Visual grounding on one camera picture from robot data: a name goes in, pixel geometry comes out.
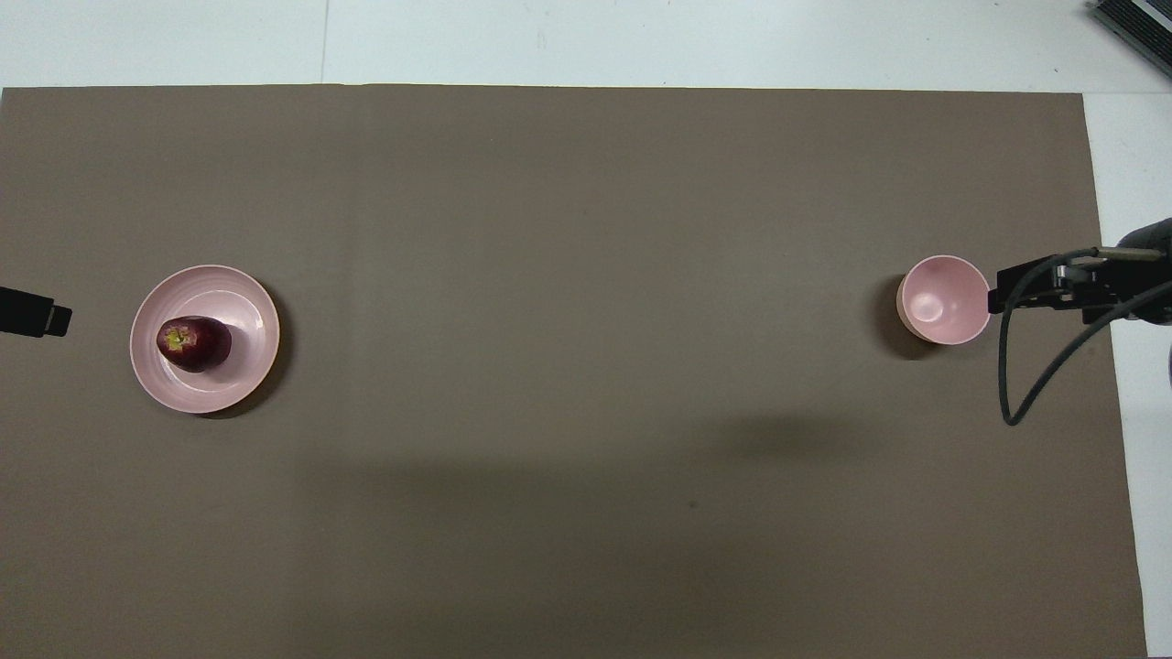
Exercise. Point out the brown table mat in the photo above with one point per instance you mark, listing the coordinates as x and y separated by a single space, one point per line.
568 320

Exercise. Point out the dark red apple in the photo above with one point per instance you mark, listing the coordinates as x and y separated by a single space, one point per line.
197 346

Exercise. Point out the pink plate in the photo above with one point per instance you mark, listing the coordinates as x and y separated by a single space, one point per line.
233 375

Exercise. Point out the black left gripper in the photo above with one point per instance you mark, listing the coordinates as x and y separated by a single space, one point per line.
26 311

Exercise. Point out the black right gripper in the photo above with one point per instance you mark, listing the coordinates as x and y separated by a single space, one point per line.
1126 288

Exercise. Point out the pink bowl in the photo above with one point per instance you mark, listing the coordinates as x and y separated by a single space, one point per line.
943 302

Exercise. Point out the grey ribbed device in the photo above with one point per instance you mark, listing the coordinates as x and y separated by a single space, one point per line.
1135 23

